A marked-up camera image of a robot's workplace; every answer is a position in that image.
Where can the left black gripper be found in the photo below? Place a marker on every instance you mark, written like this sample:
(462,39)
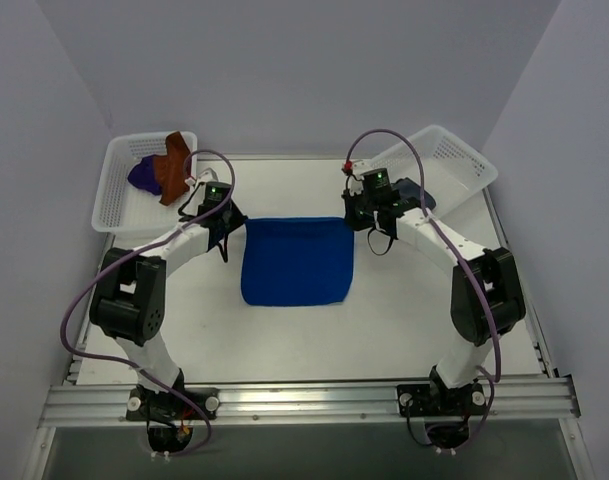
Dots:
(231,220)

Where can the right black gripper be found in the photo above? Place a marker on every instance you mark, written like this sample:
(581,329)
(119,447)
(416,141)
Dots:
(357,212)

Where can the dark navy towel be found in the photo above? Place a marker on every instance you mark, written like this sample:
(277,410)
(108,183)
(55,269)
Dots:
(408,189)

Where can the bright blue towel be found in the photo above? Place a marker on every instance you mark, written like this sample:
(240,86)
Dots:
(297,262)

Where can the brown towel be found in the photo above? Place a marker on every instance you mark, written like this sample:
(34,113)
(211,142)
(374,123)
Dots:
(170,171)

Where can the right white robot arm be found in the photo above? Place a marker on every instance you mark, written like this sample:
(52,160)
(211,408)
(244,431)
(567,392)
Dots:
(486,299)

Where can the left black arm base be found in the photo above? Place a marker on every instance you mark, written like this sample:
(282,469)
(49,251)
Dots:
(166,419)

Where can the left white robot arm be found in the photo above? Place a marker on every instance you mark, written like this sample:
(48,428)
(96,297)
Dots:
(128,303)

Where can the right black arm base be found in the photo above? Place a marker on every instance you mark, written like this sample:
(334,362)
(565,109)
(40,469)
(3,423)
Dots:
(434,405)

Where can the right white plastic basket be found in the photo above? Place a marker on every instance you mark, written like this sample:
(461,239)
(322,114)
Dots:
(453,170)

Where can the white plastic basket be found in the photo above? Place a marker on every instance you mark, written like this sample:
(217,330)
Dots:
(453,170)
(120,208)

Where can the purple towel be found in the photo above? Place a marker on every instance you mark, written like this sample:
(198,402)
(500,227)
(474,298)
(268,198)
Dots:
(142,176)

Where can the left white plastic basket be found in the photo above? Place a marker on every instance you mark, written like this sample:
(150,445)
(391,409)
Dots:
(120,208)

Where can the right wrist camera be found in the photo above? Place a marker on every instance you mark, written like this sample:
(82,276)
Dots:
(354,171)

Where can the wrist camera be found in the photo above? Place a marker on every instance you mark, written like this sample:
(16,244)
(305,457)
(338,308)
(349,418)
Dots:
(203,177)
(354,171)

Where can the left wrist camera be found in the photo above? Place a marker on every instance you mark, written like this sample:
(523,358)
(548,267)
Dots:
(203,177)

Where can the aluminium front rail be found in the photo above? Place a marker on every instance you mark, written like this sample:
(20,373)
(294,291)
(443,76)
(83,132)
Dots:
(515,398)

